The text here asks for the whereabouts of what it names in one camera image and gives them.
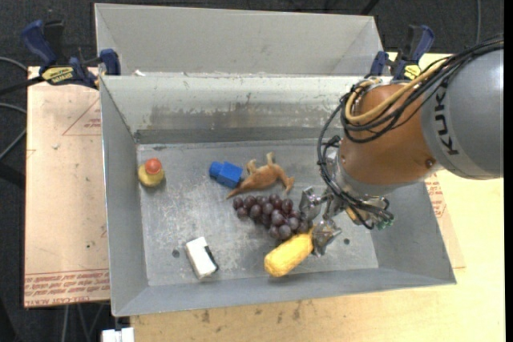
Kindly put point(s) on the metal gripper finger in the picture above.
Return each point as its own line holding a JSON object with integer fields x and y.
{"x": 325, "y": 237}
{"x": 309, "y": 202}

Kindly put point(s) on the purple toy grape bunch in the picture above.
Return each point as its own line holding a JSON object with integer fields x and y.
{"x": 272, "y": 214}

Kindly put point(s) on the yellow toy corn cob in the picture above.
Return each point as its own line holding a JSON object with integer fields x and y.
{"x": 288, "y": 257}

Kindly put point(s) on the brown toy kangaroo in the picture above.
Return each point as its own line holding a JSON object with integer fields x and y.
{"x": 264, "y": 177}

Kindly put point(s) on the blue toy block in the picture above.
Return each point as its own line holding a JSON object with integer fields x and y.
{"x": 226, "y": 173}

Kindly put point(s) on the grey metal bin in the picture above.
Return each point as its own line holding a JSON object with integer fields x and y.
{"x": 240, "y": 112}

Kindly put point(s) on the white and black box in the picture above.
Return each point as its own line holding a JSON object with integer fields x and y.
{"x": 201, "y": 257}

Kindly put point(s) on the yellow toy bottle red cap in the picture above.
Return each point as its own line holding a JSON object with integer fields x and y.
{"x": 151, "y": 173}

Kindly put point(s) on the brown cardboard board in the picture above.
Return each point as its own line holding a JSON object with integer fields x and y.
{"x": 64, "y": 192}

